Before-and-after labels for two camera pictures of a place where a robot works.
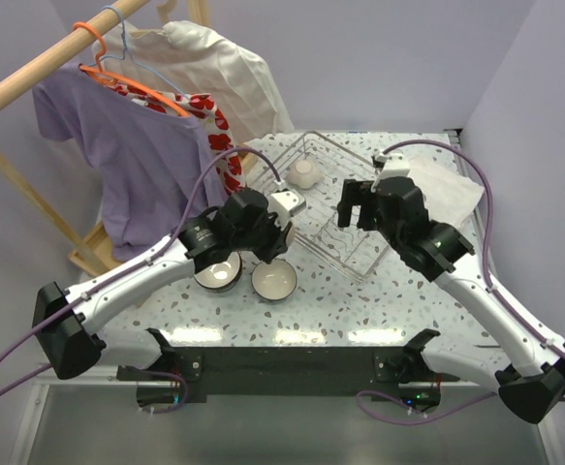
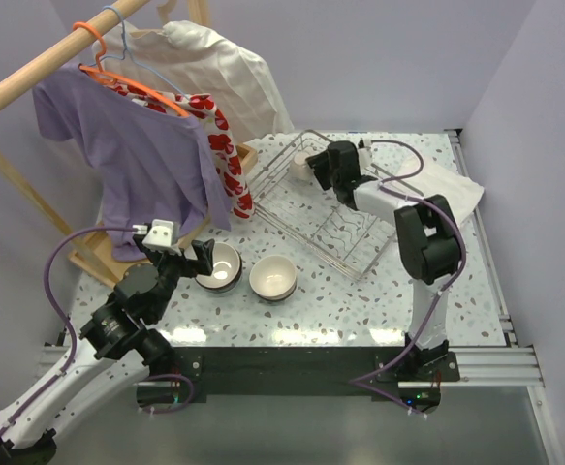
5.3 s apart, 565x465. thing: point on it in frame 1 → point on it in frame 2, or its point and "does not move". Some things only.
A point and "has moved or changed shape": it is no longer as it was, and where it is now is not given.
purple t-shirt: [150, 166] does not move
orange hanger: [109, 77] does not move
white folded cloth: [450, 196] does not move
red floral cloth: [202, 108] does not move
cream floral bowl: [291, 235] → [272, 277]
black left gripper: [276, 237] → [185, 263]
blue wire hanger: [126, 52] does not move
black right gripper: [350, 196] → [319, 163]
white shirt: [184, 58] does not move
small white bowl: [304, 174] has moved or changed shape
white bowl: [221, 277] does not move
